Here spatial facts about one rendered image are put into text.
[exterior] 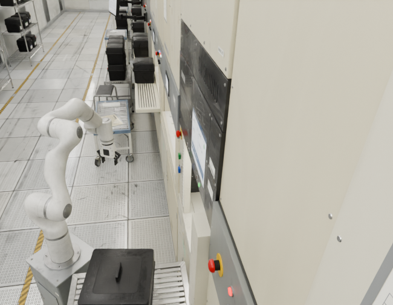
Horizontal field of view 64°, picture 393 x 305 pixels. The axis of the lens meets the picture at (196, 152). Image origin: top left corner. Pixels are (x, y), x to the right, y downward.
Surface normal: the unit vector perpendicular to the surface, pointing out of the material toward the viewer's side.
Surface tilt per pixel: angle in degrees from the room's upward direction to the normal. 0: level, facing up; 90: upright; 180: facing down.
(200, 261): 90
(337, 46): 90
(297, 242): 90
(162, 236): 0
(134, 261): 0
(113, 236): 0
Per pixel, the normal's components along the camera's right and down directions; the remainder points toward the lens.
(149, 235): 0.04, -0.85
